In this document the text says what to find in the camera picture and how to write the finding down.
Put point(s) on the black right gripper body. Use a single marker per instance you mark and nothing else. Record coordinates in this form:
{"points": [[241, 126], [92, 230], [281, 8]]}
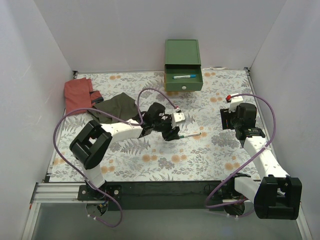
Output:
{"points": [[226, 119]]}

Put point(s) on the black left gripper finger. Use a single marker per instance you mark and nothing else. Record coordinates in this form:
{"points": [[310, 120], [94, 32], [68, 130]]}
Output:
{"points": [[174, 133], [167, 135]]}

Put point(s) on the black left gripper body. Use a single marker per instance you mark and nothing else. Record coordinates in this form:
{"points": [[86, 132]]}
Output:
{"points": [[167, 128]]}

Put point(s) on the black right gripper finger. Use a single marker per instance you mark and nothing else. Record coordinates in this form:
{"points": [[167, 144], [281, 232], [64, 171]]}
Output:
{"points": [[225, 113], [227, 122]]}

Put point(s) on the green top drawer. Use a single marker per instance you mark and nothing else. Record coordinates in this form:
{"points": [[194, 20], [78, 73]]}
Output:
{"points": [[183, 85]]}

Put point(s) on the white marker blue cap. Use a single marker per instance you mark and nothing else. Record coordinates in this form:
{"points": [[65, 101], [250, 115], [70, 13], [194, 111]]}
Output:
{"points": [[190, 76]]}

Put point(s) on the green red yellow drawer box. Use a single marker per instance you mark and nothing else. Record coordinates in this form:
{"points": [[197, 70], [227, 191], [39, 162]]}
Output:
{"points": [[182, 52]]}

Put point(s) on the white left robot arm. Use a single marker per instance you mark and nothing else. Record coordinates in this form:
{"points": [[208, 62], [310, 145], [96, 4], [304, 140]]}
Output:
{"points": [[91, 144]]}

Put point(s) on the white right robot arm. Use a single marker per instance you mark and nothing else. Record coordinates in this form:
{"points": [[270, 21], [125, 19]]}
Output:
{"points": [[278, 195]]}

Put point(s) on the dark green cloth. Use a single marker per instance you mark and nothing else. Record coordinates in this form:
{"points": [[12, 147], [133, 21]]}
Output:
{"points": [[121, 106]]}

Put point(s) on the floral table mat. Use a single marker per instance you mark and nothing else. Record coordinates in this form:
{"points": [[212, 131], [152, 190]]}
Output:
{"points": [[213, 155]]}

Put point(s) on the red cloth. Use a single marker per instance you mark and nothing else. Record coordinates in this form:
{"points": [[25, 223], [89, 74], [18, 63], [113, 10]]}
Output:
{"points": [[80, 96]]}

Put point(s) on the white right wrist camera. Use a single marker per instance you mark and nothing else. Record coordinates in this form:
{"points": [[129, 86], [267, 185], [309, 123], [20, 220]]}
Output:
{"points": [[234, 100]]}

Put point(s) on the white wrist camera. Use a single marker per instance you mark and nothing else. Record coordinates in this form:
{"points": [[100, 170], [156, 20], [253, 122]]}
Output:
{"points": [[234, 100], [177, 117]]}

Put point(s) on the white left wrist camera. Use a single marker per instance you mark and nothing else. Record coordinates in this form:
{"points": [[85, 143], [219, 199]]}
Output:
{"points": [[177, 117]]}

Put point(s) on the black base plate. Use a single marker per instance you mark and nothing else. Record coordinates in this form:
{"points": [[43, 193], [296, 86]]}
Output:
{"points": [[159, 195]]}

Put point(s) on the aluminium front rail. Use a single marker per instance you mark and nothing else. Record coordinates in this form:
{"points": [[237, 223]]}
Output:
{"points": [[56, 214]]}

